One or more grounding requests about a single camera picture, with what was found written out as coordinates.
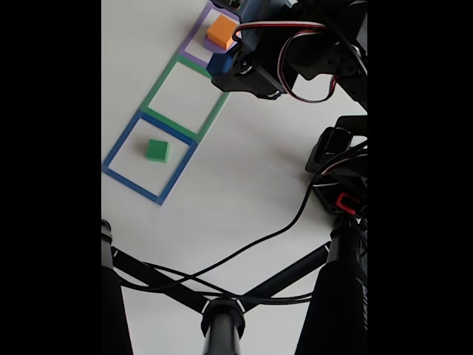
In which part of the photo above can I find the red white black servo cable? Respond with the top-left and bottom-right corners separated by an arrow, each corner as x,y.
236,21 -> 343,104

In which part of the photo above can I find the black tripod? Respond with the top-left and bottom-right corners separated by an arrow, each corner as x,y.
101,218 -> 368,355

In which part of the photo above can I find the orange square block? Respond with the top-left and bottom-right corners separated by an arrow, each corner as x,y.
206,14 -> 241,50

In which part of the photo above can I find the green tape square outline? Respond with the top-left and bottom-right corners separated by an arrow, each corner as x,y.
139,53 -> 232,143

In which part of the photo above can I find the blue tape square outline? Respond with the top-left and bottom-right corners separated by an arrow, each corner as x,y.
101,109 -> 197,206

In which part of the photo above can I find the purple square block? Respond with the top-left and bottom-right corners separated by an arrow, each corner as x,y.
202,35 -> 232,56

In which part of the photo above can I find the camera circuit board blue mount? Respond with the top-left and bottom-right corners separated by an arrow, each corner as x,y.
212,0 -> 299,24

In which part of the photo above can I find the red clamp piece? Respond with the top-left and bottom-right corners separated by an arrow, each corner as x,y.
335,192 -> 361,212

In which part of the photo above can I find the green square block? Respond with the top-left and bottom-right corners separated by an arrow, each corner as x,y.
144,139 -> 170,163

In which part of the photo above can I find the small blue cube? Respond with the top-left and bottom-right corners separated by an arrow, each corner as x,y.
206,51 -> 234,77

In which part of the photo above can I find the purple tape square outline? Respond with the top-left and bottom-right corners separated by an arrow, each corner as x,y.
177,1 -> 245,70

